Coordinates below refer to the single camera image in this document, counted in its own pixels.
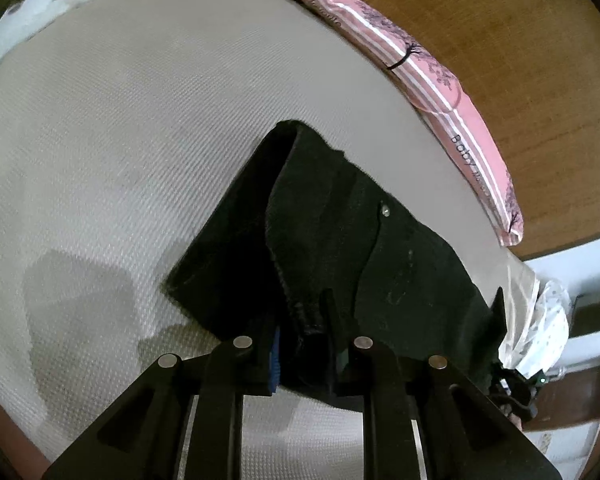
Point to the black denim pants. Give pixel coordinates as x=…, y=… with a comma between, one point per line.
x=306, y=247

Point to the beige textured bed mat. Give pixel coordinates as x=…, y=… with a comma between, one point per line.
x=122, y=124

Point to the wooden headboard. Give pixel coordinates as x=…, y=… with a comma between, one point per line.
x=532, y=68

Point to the pink striped pillow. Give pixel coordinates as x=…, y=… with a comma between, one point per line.
x=440, y=100

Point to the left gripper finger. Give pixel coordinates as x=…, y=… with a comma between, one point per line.
x=274, y=366

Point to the white patterned blanket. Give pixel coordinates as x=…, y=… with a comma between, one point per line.
x=537, y=331

